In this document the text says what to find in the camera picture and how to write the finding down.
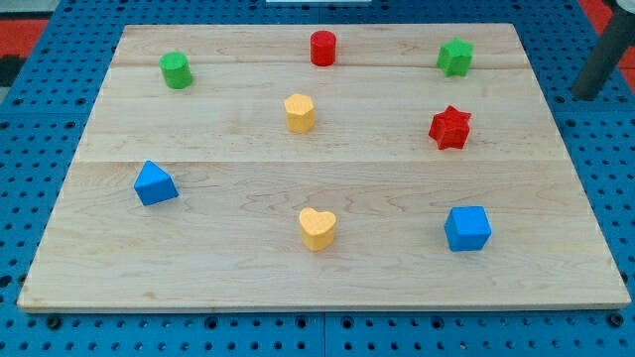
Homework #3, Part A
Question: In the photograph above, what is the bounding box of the red star block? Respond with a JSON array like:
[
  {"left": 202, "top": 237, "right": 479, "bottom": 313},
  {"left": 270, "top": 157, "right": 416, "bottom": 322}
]
[{"left": 429, "top": 105, "right": 471, "bottom": 150}]

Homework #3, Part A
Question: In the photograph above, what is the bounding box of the green star block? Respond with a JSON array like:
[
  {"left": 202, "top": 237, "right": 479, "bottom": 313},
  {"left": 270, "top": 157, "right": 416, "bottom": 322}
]
[{"left": 437, "top": 38, "right": 474, "bottom": 76}]

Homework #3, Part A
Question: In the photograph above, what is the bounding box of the yellow heart block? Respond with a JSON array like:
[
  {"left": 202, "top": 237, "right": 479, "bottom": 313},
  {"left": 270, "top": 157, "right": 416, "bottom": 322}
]
[{"left": 299, "top": 207, "right": 337, "bottom": 252}]

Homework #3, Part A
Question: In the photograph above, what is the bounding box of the yellow hexagon block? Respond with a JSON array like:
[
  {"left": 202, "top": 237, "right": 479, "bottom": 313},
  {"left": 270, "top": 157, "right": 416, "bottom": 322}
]
[{"left": 284, "top": 93, "right": 316, "bottom": 133}]

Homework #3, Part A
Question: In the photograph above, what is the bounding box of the wooden board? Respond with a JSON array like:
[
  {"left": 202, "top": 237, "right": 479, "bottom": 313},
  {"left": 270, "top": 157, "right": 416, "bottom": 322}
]
[{"left": 18, "top": 24, "right": 631, "bottom": 313}]

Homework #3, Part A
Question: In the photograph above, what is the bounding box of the red cylinder block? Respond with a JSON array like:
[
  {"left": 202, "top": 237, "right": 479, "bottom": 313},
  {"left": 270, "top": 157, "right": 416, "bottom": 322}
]
[{"left": 310, "top": 30, "right": 336, "bottom": 66}]

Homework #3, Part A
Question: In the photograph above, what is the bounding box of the blue cube block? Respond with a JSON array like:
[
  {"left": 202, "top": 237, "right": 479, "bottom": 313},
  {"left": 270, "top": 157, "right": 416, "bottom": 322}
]
[{"left": 444, "top": 206, "right": 492, "bottom": 252}]

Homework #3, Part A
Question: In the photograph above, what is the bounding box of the blue triangle block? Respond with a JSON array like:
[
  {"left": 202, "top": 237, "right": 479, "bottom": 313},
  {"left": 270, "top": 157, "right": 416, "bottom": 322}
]
[{"left": 133, "top": 161, "right": 179, "bottom": 206}]

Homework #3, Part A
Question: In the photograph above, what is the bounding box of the green cylinder block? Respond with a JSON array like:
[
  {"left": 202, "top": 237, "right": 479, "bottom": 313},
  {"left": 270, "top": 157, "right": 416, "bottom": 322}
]
[{"left": 159, "top": 52, "right": 193, "bottom": 89}]

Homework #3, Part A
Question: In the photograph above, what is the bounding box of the black cylindrical robot tool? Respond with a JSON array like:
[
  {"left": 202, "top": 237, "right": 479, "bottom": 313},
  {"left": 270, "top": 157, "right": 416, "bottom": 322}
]
[{"left": 571, "top": 0, "right": 634, "bottom": 101}]

